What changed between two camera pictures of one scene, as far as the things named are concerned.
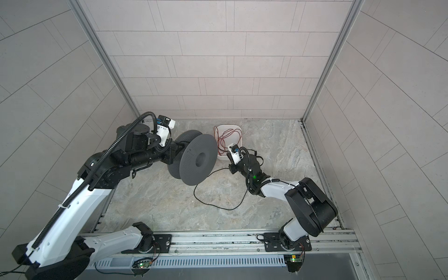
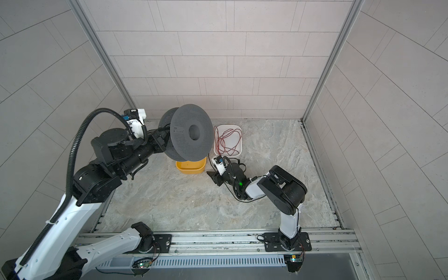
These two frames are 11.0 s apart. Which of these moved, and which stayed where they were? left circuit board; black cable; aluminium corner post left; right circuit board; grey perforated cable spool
Moved: grey perforated cable spool; black cable
Stayed: left circuit board; aluminium corner post left; right circuit board
